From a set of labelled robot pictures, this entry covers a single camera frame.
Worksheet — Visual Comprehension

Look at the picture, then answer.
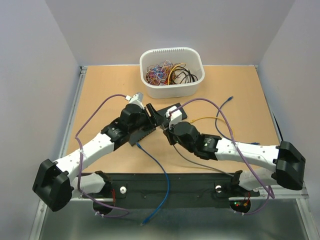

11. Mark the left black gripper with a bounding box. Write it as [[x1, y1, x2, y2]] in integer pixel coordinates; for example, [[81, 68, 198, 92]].
[[128, 103, 166, 135]]

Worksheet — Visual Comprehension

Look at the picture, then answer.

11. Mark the black network switch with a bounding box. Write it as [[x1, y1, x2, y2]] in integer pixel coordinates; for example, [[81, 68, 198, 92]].
[[128, 122, 164, 147], [154, 102, 188, 126]]

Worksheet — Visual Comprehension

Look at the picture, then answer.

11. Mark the grey ethernet cable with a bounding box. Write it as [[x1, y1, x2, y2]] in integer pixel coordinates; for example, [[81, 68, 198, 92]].
[[172, 144, 238, 176]]

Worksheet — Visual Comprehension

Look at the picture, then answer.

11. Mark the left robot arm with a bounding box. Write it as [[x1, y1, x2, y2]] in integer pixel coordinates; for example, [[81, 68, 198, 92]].
[[32, 103, 165, 212]]

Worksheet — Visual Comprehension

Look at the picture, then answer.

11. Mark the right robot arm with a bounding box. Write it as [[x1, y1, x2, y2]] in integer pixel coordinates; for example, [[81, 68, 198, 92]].
[[163, 121, 306, 195]]

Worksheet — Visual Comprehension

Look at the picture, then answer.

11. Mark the white plastic bin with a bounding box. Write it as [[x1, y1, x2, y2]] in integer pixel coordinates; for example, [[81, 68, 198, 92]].
[[139, 47, 205, 99]]

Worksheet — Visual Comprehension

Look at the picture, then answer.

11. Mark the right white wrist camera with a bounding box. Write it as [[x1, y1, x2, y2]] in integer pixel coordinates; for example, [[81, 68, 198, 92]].
[[165, 105, 183, 129]]

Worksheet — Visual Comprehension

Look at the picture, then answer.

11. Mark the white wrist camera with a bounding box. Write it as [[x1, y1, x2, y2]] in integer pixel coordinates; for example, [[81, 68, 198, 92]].
[[165, 105, 183, 129], [125, 92, 145, 109]]

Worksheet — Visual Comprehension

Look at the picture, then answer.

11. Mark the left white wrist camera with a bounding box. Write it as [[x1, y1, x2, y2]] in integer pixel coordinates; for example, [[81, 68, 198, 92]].
[[125, 92, 145, 109]]

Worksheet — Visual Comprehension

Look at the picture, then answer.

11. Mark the yellow ethernet cable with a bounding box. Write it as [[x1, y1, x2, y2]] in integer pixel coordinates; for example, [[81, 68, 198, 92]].
[[190, 116, 235, 137]]

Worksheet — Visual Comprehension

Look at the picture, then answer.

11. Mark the tangled coloured wires bundle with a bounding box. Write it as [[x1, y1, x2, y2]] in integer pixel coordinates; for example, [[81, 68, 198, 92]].
[[144, 59, 176, 87]]

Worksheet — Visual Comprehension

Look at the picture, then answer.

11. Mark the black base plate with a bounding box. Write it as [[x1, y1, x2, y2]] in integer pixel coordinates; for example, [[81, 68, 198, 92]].
[[72, 171, 266, 213]]

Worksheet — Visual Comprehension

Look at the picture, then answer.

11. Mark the black cable bundle in bin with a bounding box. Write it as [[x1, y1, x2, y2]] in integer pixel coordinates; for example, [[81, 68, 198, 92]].
[[172, 65, 199, 85]]

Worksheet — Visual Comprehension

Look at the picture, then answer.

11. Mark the dark blue ethernet cable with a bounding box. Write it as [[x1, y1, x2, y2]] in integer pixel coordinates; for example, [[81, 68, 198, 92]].
[[215, 95, 261, 146]]

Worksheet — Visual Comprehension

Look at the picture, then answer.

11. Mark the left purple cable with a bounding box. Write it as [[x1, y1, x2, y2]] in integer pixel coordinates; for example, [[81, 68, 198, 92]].
[[74, 93, 131, 218]]

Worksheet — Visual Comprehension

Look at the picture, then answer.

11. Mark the aluminium frame rail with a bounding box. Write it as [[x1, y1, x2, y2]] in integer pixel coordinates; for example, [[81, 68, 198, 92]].
[[39, 178, 311, 201]]

